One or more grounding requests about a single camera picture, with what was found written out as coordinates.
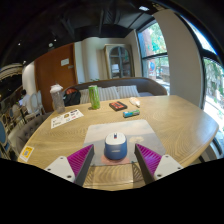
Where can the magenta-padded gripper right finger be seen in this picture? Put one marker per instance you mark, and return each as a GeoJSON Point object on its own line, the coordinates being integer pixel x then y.
{"type": "Point", "coordinates": [166, 166]}

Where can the striped cushion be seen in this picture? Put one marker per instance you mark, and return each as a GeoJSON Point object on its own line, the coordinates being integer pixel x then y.
{"type": "Point", "coordinates": [128, 91]}
{"type": "Point", "coordinates": [108, 94]}

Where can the black backpack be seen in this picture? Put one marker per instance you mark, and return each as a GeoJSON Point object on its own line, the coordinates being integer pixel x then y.
{"type": "Point", "coordinates": [71, 97]}

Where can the orange wooden door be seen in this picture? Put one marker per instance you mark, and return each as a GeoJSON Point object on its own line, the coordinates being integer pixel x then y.
{"type": "Point", "coordinates": [50, 76]}

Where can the small teal block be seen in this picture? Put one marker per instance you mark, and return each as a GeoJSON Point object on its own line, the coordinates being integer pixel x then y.
{"type": "Point", "coordinates": [131, 113]}

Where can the white door sign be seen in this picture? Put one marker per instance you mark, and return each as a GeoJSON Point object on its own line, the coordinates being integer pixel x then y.
{"type": "Point", "coordinates": [65, 62]}

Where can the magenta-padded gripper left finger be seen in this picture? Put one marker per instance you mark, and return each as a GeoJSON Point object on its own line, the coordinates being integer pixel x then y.
{"type": "Point", "coordinates": [60, 168]}

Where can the clear shaker bottle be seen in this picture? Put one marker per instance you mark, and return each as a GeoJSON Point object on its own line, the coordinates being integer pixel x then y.
{"type": "Point", "coordinates": [57, 100]}

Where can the white printed sticker sheet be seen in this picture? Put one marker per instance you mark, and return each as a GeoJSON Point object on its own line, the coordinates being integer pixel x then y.
{"type": "Point", "coordinates": [66, 118]}

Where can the person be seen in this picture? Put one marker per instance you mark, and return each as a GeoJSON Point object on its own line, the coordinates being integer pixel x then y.
{"type": "Point", "coordinates": [24, 99]}

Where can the small white packet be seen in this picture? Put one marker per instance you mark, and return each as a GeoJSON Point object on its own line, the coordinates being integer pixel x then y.
{"type": "Point", "coordinates": [134, 102]}

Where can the grey curved sofa bench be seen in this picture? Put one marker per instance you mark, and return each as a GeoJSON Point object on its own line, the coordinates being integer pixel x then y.
{"type": "Point", "coordinates": [150, 86]}

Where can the green drink can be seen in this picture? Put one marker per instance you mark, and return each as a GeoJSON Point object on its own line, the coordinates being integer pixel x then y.
{"type": "Point", "coordinates": [94, 97]}

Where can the large black frame window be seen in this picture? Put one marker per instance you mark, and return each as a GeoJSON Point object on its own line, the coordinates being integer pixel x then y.
{"type": "Point", "coordinates": [155, 60]}

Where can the yellow code sticker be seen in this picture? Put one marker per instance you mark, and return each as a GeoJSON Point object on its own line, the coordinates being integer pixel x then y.
{"type": "Point", "coordinates": [26, 153]}

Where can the red and black flat case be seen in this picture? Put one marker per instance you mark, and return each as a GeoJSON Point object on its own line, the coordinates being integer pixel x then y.
{"type": "Point", "coordinates": [118, 106]}

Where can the curved side window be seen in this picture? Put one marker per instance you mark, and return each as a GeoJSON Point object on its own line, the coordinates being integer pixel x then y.
{"type": "Point", "coordinates": [215, 90]}

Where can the group of white chairs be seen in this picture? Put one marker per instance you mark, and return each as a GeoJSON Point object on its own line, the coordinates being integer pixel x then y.
{"type": "Point", "coordinates": [6, 130]}

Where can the glass door cabinet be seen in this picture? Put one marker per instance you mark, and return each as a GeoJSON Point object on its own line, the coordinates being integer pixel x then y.
{"type": "Point", "coordinates": [118, 61]}

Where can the flower print mouse pad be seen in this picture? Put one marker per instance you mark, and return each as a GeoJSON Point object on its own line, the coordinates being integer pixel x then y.
{"type": "Point", "coordinates": [100, 133]}

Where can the blue and white computer mouse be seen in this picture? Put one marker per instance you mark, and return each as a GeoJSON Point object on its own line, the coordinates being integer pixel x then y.
{"type": "Point", "coordinates": [115, 148]}

